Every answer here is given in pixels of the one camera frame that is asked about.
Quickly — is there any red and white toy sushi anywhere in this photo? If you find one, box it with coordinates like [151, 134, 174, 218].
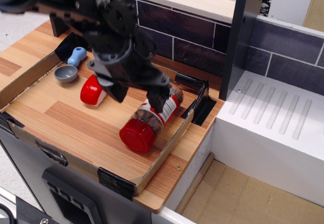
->
[80, 74, 107, 107]

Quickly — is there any grey oven control panel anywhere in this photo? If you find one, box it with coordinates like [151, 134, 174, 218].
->
[42, 170, 102, 223]

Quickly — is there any grey and blue measuring spoon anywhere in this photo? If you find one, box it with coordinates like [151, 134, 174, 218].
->
[54, 47, 87, 83]

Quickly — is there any cardboard fence with black tape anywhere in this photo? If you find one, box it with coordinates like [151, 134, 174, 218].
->
[1, 30, 222, 209]

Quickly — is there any red-lidded basil spice bottle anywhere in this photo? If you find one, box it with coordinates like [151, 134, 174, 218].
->
[119, 82, 184, 153]

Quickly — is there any white toy sink drainboard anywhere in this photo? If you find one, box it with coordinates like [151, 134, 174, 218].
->
[212, 71, 323, 206]

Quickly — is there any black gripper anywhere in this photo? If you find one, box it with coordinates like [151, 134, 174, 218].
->
[88, 48, 171, 113]

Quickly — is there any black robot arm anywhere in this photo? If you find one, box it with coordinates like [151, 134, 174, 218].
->
[1, 0, 171, 113]

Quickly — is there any dark grey vertical post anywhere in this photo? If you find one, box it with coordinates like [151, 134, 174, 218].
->
[219, 0, 262, 101]

